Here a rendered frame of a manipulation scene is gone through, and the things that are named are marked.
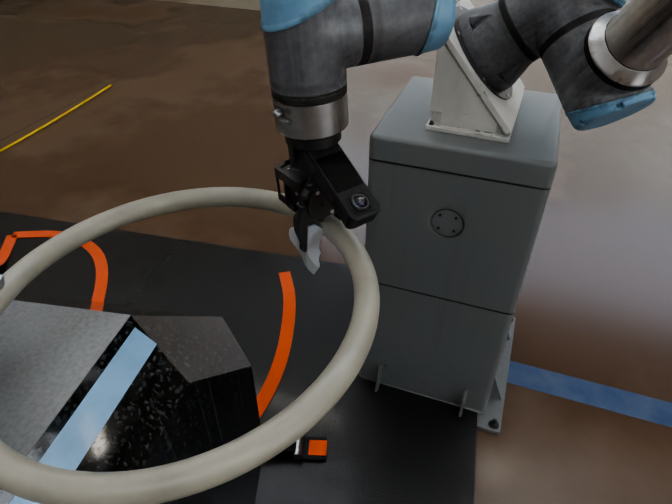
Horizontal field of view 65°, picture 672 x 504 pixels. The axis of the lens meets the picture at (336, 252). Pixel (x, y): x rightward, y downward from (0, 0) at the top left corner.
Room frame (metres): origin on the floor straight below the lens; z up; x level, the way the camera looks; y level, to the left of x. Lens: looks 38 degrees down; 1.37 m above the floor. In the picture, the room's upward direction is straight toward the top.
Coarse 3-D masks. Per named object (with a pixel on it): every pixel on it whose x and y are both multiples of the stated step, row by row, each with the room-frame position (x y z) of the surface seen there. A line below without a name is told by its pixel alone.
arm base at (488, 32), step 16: (464, 16) 1.18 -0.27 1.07; (480, 16) 1.15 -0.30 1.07; (496, 16) 1.13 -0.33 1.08; (464, 32) 1.14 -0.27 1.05; (480, 32) 1.12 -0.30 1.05; (496, 32) 1.11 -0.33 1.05; (512, 32) 1.10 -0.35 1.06; (480, 48) 1.11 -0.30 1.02; (496, 48) 1.10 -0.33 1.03; (512, 48) 1.10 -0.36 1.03; (528, 48) 1.09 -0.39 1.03; (480, 64) 1.10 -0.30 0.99; (496, 64) 1.09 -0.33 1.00; (512, 64) 1.10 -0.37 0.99; (528, 64) 1.12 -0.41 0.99; (496, 80) 1.10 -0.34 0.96; (512, 80) 1.12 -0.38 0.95
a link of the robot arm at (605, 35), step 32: (640, 0) 0.89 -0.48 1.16; (576, 32) 1.01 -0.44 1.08; (608, 32) 0.94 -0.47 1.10; (640, 32) 0.87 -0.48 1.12; (544, 64) 1.06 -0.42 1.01; (576, 64) 0.97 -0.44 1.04; (608, 64) 0.91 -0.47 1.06; (640, 64) 0.89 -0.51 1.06; (576, 96) 0.96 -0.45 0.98; (608, 96) 0.92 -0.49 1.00; (640, 96) 0.90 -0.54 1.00; (576, 128) 0.96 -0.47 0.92
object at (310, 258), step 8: (312, 232) 0.57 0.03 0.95; (320, 232) 0.58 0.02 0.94; (296, 240) 0.60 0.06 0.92; (312, 240) 0.57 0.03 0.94; (320, 240) 0.58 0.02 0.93; (312, 248) 0.57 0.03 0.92; (304, 256) 0.57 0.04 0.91; (312, 256) 0.57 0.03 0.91; (312, 264) 0.57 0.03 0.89; (312, 272) 0.57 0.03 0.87
